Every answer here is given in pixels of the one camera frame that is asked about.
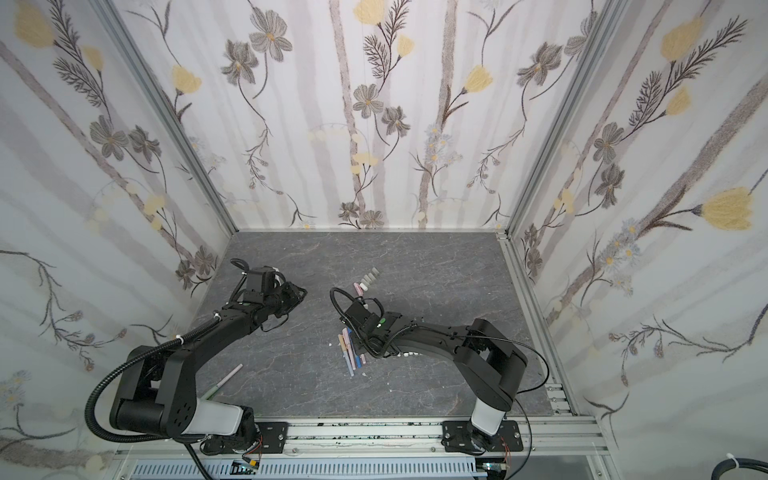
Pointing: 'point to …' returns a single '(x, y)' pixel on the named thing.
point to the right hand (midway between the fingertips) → (354, 330)
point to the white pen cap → (363, 287)
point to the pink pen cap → (358, 289)
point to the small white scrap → (330, 344)
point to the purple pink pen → (362, 356)
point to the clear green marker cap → (375, 272)
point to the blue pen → (357, 358)
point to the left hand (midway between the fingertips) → (302, 284)
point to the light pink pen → (345, 334)
